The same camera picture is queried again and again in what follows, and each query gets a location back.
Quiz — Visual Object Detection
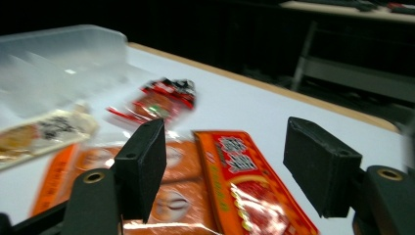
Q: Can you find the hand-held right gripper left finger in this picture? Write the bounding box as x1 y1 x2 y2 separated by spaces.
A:
112 117 168 224

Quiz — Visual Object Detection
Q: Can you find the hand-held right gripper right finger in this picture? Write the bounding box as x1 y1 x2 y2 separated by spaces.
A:
282 116 364 219

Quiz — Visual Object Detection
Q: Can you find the orange packet of cubes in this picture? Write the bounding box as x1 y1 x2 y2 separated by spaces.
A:
30 138 223 235

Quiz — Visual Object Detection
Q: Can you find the red and black snack packet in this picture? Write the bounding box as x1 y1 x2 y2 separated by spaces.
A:
106 77 198 126

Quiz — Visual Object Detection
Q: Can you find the orange packet with red label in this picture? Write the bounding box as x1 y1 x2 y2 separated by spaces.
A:
193 130 321 235

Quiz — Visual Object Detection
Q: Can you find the clear plastic storage box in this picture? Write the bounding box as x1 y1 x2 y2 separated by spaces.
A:
0 23 158 119

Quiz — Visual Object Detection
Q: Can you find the grey metal stand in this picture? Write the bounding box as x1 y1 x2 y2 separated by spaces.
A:
290 21 415 104

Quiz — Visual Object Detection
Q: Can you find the white sauce pouch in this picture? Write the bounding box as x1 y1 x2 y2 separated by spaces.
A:
0 103 100 170

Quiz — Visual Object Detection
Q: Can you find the light wooden side table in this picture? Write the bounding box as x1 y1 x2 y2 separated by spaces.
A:
280 0 415 24

